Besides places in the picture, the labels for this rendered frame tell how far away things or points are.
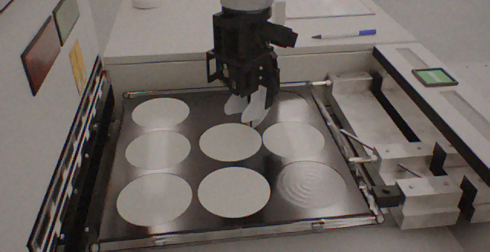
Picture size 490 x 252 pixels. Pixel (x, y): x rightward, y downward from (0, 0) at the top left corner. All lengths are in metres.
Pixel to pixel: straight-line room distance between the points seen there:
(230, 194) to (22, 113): 0.28
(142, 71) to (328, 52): 0.37
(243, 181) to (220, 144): 0.10
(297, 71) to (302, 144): 0.23
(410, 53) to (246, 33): 0.39
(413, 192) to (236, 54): 0.31
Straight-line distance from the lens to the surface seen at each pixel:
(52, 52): 0.58
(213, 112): 0.76
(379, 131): 0.78
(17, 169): 0.47
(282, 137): 0.70
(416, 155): 0.70
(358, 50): 0.91
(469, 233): 0.69
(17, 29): 0.50
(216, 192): 0.60
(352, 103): 0.85
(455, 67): 1.21
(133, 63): 0.85
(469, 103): 0.76
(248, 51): 0.62
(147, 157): 0.67
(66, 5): 0.67
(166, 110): 0.78
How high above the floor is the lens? 1.31
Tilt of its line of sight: 33 degrees down
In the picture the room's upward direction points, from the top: straight up
